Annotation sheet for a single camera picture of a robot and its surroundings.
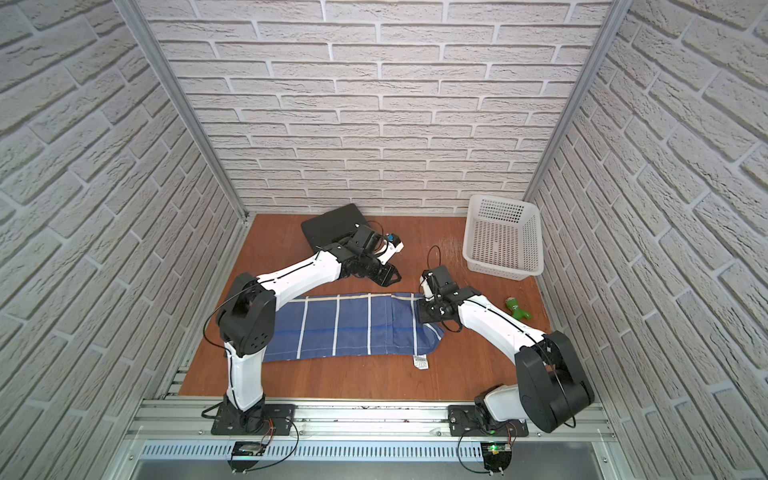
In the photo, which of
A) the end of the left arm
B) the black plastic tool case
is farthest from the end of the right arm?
the black plastic tool case

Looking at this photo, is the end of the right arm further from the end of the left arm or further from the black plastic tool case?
the black plastic tool case

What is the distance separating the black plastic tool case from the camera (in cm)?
109
